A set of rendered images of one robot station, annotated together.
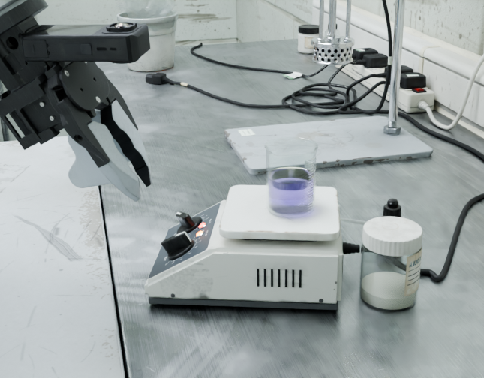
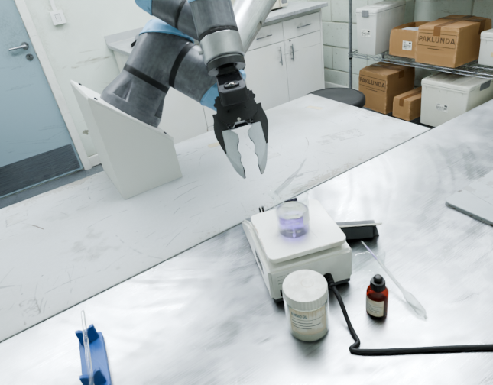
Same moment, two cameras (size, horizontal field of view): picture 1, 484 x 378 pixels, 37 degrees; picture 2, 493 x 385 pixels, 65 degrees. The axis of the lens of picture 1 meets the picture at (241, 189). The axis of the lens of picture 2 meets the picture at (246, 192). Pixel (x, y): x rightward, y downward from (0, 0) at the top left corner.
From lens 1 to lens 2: 0.71 m
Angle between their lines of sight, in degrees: 67
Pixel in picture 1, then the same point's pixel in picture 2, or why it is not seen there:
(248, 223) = (264, 221)
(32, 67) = not seen: hidden behind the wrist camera
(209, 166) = (436, 183)
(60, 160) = (381, 138)
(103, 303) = (241, 218)
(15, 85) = not seen: hidden behind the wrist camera
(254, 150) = (482, 189)
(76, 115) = (216, 124)
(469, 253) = (420, 365)
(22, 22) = (222, 69)
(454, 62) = not seen: outside the picture
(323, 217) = (290, 247)
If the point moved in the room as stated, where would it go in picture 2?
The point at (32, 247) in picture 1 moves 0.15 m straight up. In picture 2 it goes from (279, 177) to (271, 117)
